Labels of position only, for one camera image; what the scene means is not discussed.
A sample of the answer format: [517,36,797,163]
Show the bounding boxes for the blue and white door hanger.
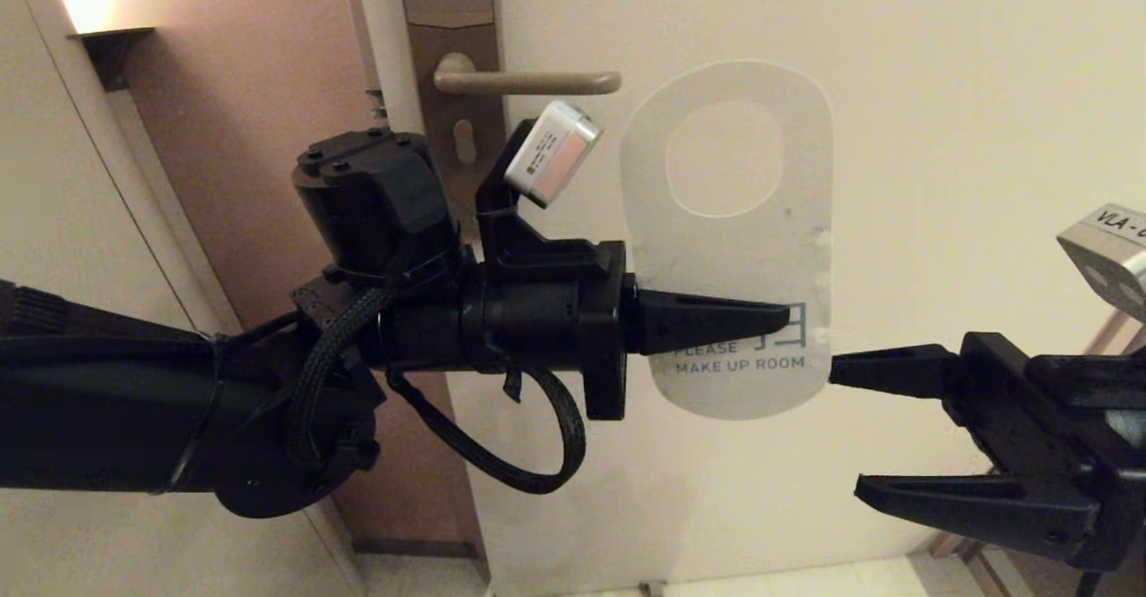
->
[620,60,835,422]

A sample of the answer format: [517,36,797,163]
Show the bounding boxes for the white room door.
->
[338,0,1146,597]

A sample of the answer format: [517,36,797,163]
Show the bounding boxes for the brown door frame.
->
[927,309,1131,597]

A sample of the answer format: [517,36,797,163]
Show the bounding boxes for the thin black looped cable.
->
[385,366,587,496]

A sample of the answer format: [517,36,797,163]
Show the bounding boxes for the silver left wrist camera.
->
[504,100,603,209]

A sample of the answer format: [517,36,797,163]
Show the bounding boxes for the thick braided black cable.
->
[291,286,395,473]

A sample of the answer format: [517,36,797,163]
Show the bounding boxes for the beige metal door handle lever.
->
[433,51,622,97]

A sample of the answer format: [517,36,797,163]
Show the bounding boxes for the black wall lamp bracket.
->
[70,27,155,92]

